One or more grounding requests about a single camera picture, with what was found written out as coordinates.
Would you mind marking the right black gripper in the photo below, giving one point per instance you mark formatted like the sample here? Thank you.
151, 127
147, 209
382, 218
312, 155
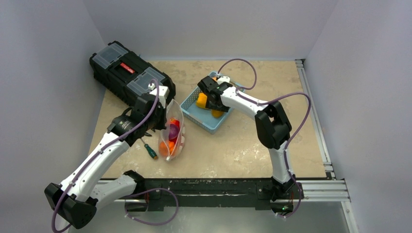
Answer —
212, 97

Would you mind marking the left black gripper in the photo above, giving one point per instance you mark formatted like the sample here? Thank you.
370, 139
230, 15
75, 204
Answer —
161, 124

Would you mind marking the red toy apple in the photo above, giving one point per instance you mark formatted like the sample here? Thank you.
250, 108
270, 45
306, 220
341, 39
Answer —
174, 121

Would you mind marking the yellow toy bell pepper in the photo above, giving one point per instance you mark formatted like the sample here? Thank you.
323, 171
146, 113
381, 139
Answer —
201, 101

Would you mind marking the clear zip top bag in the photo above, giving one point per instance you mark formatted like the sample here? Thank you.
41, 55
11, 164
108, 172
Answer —
171, 140

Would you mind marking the orange toy pumpkin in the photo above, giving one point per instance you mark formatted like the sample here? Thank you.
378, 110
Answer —
166, 149

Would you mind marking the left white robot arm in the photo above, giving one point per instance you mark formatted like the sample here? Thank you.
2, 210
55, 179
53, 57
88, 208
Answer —
77, 198

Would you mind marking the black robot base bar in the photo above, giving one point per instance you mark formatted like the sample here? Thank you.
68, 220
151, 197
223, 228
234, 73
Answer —
155, 194

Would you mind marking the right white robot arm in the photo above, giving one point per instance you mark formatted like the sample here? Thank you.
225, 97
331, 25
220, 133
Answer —
272, 126

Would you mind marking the light blue plastic basket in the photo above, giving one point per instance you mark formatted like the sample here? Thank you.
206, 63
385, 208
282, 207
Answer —
202, 117

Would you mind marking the black plastic toolbox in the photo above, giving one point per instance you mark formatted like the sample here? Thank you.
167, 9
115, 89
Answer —
126, 74

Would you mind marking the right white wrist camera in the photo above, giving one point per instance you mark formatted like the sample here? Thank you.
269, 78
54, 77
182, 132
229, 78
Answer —
223, 79

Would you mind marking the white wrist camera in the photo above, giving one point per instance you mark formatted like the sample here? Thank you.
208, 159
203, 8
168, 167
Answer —
223, 79
162, 92

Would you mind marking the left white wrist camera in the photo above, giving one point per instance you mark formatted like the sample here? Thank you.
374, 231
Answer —
162, 92

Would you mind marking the green handled screwdriver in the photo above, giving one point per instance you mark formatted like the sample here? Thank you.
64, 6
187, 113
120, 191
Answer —
149, 150

